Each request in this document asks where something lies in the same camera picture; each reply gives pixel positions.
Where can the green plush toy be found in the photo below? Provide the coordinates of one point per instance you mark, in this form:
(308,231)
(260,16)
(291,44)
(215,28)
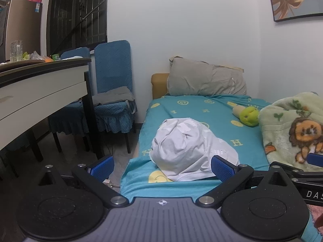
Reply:
(248,116)

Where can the white t-shirt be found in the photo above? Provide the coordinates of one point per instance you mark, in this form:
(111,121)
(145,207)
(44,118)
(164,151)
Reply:
(186,146)

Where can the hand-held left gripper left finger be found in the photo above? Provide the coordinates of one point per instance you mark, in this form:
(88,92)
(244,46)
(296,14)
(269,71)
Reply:
(102,169)

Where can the dark window grille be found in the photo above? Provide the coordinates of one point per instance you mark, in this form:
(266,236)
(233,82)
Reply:
(75,12)

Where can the tall blue covered chair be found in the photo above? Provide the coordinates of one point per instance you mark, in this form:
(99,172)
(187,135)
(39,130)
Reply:
(111,65)

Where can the bed with teal printed sheet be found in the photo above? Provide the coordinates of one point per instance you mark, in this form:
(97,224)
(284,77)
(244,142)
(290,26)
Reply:
(201,111)

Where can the short blue covered chair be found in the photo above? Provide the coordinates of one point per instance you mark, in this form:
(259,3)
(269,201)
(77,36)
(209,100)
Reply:
(75,53)

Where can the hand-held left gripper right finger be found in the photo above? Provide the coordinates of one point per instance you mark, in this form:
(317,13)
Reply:
(223,169)

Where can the white table with black legs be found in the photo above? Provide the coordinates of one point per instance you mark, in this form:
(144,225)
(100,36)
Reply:
(37,88)

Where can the grey folded cloth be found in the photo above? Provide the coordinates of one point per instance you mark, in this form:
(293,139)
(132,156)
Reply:
(113,95)

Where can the green cup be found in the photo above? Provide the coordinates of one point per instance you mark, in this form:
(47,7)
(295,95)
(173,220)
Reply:
(56,56)

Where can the green lion printed blanket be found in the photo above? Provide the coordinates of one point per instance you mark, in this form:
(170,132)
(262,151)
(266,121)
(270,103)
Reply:
(277,131)

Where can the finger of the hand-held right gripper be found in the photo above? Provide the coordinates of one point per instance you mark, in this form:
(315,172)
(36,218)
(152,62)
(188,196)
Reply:
(315,159)

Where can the person's right hand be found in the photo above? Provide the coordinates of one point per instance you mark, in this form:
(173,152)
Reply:
(320,221)

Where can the grey pillow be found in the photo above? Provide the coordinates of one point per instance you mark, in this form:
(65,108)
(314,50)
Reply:
(201,80)

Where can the tan bed headboard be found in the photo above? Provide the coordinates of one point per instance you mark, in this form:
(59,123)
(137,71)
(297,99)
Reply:
(159,85)

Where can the orange fruit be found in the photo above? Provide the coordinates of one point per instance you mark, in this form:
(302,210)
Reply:
(49,60)

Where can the brown refrigerator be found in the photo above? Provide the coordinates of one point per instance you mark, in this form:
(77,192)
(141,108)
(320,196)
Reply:
(22,22)

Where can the clear plastic bag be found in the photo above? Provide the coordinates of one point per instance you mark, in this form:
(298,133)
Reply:
(36,56)

